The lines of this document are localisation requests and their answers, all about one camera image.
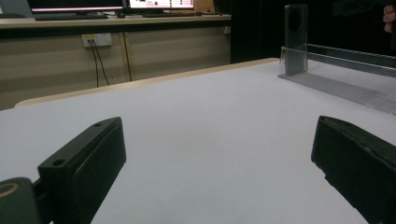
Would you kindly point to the white wall socket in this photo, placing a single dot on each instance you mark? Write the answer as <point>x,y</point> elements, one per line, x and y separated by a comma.
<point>96,39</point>

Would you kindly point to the light wooden table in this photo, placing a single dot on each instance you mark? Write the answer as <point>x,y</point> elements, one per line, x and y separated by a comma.
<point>140,82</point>

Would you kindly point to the clear plastic container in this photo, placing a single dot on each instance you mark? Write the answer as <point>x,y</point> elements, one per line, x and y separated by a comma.
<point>348,90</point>

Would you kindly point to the bright computer monitor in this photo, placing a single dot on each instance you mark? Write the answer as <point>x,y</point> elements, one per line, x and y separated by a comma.
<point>160,3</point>

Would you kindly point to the white table mat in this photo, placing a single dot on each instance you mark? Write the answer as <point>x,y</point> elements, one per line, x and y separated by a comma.
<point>202,124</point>

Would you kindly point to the beige office desk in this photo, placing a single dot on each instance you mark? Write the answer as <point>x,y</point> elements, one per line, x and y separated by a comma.
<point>171,46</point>

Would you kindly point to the black curtain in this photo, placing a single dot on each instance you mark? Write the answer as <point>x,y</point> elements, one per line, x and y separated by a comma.
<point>258,31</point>

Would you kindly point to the black keyboard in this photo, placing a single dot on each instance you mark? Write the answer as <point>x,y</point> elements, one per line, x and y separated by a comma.
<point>71,16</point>
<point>171,14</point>

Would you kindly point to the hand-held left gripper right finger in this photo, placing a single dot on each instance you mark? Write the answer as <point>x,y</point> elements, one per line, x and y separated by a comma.
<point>358,168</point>

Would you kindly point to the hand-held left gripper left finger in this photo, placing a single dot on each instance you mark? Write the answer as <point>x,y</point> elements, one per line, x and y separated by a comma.
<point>81,174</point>

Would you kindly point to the wide computer monitor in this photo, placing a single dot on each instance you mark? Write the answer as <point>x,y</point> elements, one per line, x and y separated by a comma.
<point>74,4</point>

